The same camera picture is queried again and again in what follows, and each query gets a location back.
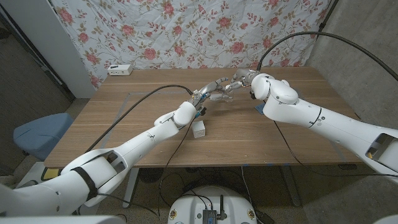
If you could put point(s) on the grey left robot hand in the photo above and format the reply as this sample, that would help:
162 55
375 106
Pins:
205 91

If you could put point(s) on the round black floor base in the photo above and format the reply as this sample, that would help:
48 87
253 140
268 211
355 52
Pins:
149 175

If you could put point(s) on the grey table leg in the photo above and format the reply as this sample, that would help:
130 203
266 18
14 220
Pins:
292 189

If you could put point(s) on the white power strip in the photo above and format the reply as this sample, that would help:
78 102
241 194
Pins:
119 69

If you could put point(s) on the white partition panel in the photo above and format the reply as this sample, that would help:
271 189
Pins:
43 31

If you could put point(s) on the black module with antenna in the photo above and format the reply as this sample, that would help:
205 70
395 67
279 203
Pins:
209 215

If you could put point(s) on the blue padded stool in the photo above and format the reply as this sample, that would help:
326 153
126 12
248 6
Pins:
40 133

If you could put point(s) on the yellow black floor mat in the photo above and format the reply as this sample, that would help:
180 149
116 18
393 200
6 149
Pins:
49 174

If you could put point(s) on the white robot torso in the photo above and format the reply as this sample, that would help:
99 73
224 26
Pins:
186 202

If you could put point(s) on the blue packet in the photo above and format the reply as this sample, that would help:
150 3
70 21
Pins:
258 109

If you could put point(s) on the black backdrop pole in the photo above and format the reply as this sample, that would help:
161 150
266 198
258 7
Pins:
326 15

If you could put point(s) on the white cube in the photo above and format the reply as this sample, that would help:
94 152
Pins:
199 130

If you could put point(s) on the black power adapter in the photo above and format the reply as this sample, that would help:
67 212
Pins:
264 218

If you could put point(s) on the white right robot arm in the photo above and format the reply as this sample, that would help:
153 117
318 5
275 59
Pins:
311 113

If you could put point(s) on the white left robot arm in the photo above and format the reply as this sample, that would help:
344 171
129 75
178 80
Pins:
149 137

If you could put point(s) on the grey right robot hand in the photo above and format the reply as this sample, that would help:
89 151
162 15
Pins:
245 76

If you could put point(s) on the floral backdrop cloth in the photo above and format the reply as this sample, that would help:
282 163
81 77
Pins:
199 31

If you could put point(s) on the white table leg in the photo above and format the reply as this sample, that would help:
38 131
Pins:
130 189

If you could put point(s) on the clear white-capped medicine bottle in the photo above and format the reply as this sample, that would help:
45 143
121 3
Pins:
228 97

